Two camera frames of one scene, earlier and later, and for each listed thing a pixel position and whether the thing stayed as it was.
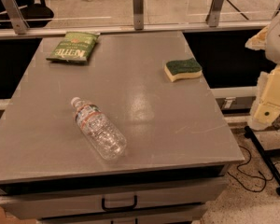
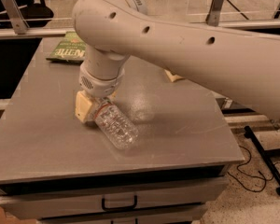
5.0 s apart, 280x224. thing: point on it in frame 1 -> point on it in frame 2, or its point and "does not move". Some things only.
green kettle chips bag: (74, 47) does not move
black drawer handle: (111, 209) does not move
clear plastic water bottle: (99, 130) -> (115, 126)
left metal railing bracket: (14, 12) does not move
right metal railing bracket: (213, 16) does not move
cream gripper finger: (259, 42) -> (100, 88)
